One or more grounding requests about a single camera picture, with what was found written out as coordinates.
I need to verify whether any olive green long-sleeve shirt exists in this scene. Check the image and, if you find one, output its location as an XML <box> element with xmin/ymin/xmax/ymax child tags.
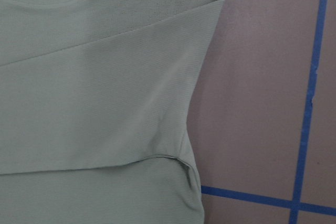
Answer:
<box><xmin>1</xmin><ymin>0</ymin><xmax>224</xmax><ymax>223</ymax></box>

